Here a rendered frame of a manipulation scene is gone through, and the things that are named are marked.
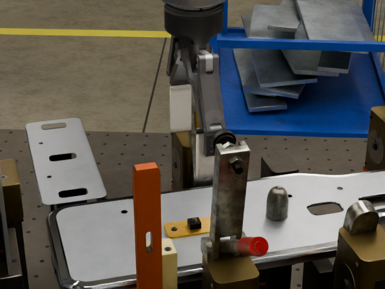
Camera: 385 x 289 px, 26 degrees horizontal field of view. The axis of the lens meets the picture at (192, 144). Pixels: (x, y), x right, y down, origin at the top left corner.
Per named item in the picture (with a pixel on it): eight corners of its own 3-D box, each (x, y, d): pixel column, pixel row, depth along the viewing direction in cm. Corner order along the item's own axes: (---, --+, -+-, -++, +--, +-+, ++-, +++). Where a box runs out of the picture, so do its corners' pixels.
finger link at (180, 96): (171, 88, 116) (169, 86, 117) (171, 133, 119) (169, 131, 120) (191, 85, 117) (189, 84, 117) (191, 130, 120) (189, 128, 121)
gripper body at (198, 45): (232, 8, 102) (231, 78, 106) (212, -12, 109) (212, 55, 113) (173, 14, 100) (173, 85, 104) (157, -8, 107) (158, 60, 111)
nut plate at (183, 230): (218, 217, 123) (218, 209, 122) (226, 230, 119) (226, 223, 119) (162, 225, 121) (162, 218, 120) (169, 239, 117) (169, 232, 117)
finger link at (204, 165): (218, 125, 106) (220, 127, 105) (217, 172, 109) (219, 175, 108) (195, 127, 105) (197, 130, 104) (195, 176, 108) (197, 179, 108)
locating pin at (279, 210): (282, 217, 126) (285, 179, 122) (290, 228, 123) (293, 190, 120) (262, 220, 125) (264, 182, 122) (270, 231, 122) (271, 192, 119)
